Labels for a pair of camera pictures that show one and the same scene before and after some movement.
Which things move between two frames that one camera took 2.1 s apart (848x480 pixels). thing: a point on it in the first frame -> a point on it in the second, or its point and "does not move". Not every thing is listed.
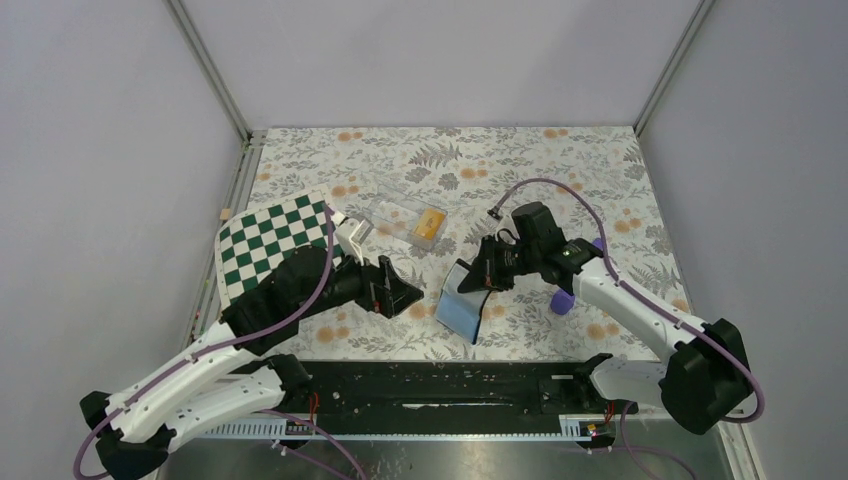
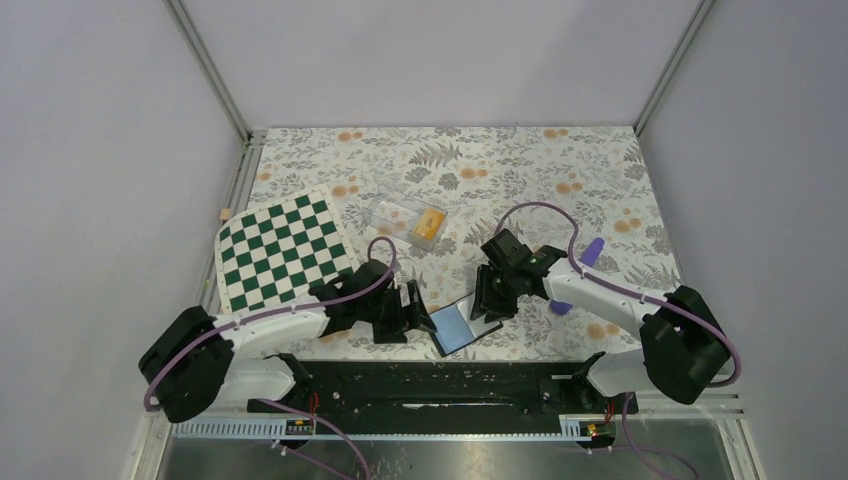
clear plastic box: [406, 216] does not move
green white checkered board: [250, 245] does not move
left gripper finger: [390, 294] -> [417, 314]
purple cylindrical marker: [562, 301] does not move
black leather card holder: [459, 312] -> [455, 329]
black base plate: [457, 388] does not move
